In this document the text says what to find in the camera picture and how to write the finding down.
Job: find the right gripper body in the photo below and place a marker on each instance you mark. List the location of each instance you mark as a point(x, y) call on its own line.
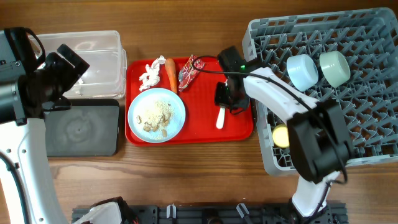
point(229, 101)

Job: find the white plastic spoon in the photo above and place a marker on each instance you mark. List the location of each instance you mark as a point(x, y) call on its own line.
point(220, 118)

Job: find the yellow cup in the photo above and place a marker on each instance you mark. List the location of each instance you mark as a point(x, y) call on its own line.
point(280, 136)

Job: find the light blue bowl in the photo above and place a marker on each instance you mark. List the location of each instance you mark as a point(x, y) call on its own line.
point(302, 71)

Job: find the green bowl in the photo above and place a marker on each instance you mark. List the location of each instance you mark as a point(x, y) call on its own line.
point(335, 68)

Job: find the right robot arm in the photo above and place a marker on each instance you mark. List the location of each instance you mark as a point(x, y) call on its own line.
point(319, 140)

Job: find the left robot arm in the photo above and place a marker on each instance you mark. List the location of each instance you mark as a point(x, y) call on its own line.
point(31, 85)

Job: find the red snack wrapper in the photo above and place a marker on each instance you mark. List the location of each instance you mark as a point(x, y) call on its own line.
point(187, 73)

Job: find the red serving tray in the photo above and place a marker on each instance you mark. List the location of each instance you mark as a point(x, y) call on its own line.
point(201, 111)

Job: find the orange carrot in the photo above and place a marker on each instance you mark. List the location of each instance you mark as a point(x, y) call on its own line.
point(171, 72)

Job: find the food scraps on plate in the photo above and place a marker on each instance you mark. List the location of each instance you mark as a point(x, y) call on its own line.
point(154, 116)

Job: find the light blue plate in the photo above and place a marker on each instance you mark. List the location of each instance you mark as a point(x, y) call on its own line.
point(136, 135)

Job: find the crumpled white tissue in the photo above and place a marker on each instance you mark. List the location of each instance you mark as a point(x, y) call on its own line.
point(151, 76)

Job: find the clear plastic bin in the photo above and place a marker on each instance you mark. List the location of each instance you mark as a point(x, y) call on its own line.
point(103, 51)

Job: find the black tray bin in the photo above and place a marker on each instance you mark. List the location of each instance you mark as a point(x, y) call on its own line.
point(89, 128)

